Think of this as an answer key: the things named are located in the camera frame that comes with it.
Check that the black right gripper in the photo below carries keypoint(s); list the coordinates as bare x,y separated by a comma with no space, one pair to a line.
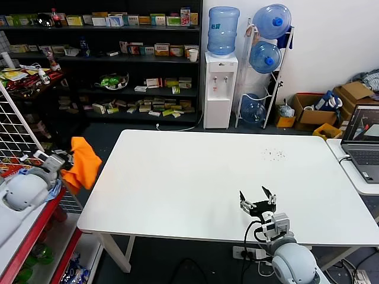
262,210

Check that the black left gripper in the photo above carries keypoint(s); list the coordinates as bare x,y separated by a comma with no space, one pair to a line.
67,162

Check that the orange t-shirt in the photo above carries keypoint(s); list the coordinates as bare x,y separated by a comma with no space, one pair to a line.
84,165

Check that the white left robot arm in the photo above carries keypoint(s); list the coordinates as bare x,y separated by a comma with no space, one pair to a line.
23,192

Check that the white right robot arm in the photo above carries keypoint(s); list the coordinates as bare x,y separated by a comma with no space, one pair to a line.
293,263

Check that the pile of grey clothes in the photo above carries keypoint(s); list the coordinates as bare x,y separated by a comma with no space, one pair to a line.
371,80

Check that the blue striped cloth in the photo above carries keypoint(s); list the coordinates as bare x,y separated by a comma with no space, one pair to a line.
56,192

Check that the small dark crumbs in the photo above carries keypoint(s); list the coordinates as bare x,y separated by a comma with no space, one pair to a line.
280,154

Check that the white power strip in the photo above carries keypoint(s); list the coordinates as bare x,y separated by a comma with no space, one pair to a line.
240,253

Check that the red white cart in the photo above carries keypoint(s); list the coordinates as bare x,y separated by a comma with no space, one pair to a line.
37,230

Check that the red cluttered side table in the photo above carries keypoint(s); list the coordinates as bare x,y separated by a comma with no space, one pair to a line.
35,88

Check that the small yellow box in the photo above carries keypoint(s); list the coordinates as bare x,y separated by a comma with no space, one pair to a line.
285,122

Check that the white bottle with green label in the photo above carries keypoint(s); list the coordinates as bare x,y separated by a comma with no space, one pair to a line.
44,77

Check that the bowl of green packets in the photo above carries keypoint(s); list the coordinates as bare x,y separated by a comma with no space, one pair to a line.
112,81

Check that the clear plastic bag bundle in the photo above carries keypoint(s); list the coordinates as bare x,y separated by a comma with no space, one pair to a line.
287,112

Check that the green bottles in cart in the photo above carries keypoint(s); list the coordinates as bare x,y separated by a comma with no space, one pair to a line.
44,256

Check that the yellow plastic bin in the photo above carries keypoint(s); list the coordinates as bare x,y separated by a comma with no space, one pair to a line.
322,130

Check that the white table leg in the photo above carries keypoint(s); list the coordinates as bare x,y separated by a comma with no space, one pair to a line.
115,251
340,256

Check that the cardboard box with red rim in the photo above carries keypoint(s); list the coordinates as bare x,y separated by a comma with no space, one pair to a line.
316,121

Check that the pink drink bottle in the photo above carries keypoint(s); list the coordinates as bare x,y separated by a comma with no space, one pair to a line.
52,60

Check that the small white medicine box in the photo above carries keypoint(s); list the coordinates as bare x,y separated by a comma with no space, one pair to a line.
140,88

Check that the yellow papers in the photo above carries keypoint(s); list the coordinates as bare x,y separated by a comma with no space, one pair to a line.
12,75

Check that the white tape roll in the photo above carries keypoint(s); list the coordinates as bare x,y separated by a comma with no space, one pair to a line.
309,108

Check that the white water dispenser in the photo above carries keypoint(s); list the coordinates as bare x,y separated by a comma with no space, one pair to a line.
217,103

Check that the blue snack packets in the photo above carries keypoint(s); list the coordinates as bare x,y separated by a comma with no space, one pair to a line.
74,270

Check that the grey laptop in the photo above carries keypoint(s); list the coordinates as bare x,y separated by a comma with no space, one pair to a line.
364,156

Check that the blue drink bottle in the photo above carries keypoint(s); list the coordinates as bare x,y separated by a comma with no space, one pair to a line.
84,47

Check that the white red medicine box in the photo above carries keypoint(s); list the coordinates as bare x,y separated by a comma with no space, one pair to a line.
154,83

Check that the flat white medicine box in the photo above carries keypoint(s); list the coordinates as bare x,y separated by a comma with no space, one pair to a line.
112,54

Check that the white pipe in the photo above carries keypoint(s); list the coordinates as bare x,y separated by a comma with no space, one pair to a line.
7,60

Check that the black shelf unit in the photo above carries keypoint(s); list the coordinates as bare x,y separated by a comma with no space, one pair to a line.
133,63

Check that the blue bag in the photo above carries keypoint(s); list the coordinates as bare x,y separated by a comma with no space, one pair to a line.
324,102

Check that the black item hanging on rack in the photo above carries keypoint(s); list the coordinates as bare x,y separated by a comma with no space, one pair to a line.
280,83

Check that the pink medicine box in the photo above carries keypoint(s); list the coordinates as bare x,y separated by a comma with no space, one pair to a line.
123,47

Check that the white metal jug rack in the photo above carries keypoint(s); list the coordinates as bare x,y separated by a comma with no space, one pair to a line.
242,74

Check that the yellow green medicine box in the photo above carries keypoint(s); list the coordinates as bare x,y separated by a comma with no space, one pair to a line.
171,83

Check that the small green medicine box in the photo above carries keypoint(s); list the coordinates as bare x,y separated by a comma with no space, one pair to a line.
176,90

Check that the red orange medicine box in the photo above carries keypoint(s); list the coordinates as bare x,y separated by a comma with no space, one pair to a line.
135,48

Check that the teal white medicine box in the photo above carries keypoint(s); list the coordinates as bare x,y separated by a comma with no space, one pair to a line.
147,50
130,20

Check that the yellow white medicine box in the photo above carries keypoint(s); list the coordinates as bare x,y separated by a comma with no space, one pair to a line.
74,20

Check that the shiny dark round bowl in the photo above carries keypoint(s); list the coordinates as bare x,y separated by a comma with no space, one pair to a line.
44,20

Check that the cola bottle with red cap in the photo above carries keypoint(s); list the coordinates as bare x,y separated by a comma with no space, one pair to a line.
56,18

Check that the yellow orange medicine box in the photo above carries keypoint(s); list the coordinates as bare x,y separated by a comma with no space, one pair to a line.
162,49

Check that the large brown cardboard box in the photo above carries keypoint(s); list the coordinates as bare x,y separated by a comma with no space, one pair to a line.
355,90

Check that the blue white medicine box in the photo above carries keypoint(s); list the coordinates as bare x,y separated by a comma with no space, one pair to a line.
114,21

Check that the orange white medicine box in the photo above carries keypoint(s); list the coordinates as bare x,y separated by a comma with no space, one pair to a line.
176,51

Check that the white paper cup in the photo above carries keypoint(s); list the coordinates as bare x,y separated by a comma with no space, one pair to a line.
193,55

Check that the green white medicine box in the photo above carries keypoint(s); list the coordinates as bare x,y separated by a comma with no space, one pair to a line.
157,19

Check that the blue water jug with label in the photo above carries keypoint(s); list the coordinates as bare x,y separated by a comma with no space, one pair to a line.
222,29

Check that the pale green medicine box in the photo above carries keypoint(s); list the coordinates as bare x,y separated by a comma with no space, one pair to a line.
173,21

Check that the tall colourful box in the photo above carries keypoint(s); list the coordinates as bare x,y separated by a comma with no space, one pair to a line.
185,16

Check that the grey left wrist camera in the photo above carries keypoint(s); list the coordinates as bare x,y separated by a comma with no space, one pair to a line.
51,161

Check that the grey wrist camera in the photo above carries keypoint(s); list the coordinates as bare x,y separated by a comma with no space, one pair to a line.
51,161
279,225

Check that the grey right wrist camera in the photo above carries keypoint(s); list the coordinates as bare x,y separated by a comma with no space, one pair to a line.
279,225

